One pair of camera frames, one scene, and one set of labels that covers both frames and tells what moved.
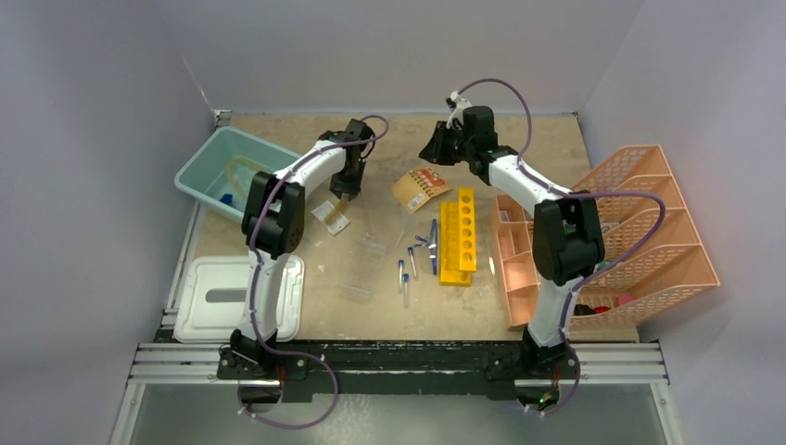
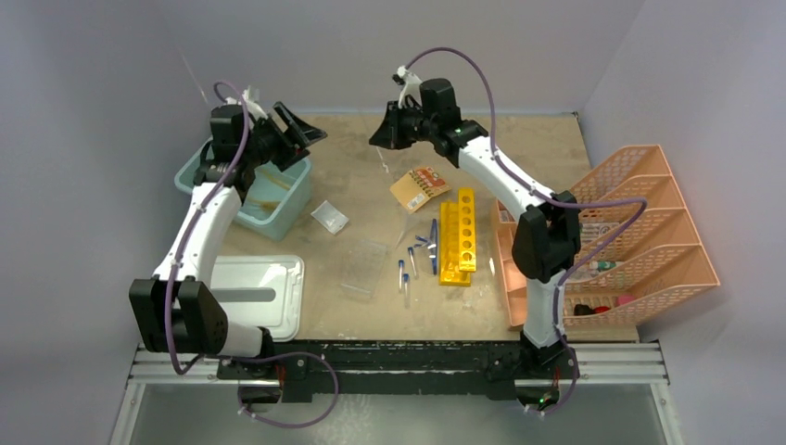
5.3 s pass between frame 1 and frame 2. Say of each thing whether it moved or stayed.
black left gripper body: moved
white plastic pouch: stayed
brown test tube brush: moved
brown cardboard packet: stayed
